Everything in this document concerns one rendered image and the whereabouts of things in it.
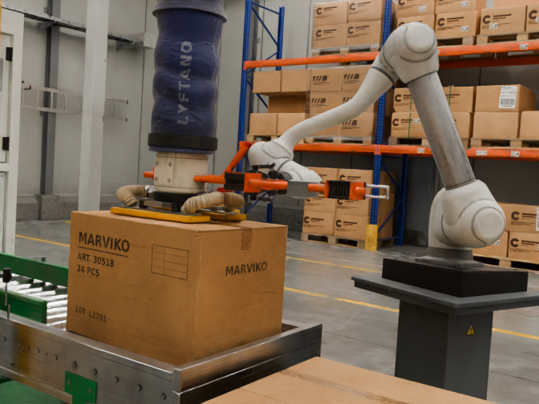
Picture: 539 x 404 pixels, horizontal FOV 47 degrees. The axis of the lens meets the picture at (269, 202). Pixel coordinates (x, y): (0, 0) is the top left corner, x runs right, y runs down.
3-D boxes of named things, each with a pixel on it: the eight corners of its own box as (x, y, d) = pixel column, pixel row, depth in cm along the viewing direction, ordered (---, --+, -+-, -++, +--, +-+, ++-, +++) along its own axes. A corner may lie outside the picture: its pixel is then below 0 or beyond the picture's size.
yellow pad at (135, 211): (109, 212, 201) (110, 197, 201) (131, 212, 210) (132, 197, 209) (188, 223, 182) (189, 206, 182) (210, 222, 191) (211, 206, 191)
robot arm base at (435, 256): (431, 260, 238) (432, 245, 238) (485, 267, 222) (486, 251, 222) (403, 260, 226) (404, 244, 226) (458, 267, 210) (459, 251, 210)
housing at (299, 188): (285, 195, 177) (286, 179, 177) (297, 195, 182) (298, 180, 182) (306, 197, 173) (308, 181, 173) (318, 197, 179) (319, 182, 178)
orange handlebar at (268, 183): (117, 177, 215) (117, 167, 215) (176, 179, 241) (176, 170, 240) (359, 198, 164) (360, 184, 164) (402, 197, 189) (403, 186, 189)
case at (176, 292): (65, 330, 207) (70, 211, 205) (156, 313, 238) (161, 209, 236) (192, 375, 170) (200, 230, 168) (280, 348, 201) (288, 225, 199)
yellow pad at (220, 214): (151, 212, 217) (151, 197, 217) (171, 211, 225) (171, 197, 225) (228, 221, 198) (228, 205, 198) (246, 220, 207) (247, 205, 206)
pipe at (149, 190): (115, 201, 203) (115, 184, 202) (167, 201, 223) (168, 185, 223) (194, 211, 184) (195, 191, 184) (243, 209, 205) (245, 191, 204)
